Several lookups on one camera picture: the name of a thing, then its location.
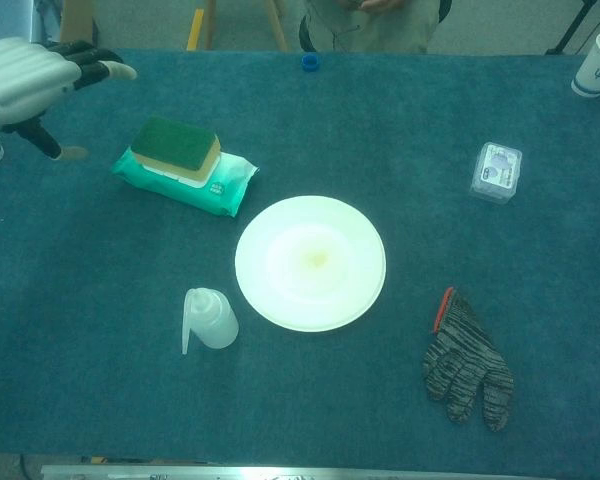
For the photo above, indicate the white round plate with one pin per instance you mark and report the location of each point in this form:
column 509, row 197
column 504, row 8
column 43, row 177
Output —
column 310, row 260

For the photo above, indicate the black tripod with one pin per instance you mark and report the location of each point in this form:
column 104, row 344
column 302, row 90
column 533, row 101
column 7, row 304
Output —
column 572, row 30

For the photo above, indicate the teal table cloth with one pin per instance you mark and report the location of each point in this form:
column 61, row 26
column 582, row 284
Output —
column 330, row 125

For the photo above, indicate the wooden post with yellow strip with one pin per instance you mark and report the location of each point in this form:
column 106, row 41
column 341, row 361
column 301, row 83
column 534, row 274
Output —
column 202, row 25

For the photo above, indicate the brown cardboard board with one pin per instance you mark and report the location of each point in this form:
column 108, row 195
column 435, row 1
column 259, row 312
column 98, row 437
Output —
column 77, row 25

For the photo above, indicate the clear plastic box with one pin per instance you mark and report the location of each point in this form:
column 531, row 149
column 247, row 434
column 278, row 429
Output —
column 496, row 172

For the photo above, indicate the slanted wooden leg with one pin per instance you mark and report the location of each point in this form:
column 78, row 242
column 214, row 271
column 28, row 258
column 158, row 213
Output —
column 276, row 25

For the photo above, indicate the green yellow sponge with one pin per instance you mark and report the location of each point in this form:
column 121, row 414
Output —
column 172, row 142

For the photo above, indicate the translucent squeeze bottle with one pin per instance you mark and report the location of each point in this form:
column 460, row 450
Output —
column 212, row 320

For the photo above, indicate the grey knit work glove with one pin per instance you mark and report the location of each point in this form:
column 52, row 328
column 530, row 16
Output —
column 460, row 360

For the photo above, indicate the green wet wipes pack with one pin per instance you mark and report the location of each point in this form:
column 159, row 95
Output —
column 225, row 192

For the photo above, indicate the blue bottle cap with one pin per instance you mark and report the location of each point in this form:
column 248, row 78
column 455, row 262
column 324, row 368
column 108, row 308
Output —
column 303, row 64

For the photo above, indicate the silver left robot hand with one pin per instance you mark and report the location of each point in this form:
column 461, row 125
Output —
column 25, row 75

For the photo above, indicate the person in beige clothes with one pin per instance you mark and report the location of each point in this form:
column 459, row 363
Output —
column 380, row 30

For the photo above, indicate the aluminium rail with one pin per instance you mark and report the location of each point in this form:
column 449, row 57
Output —
column 280, row 472

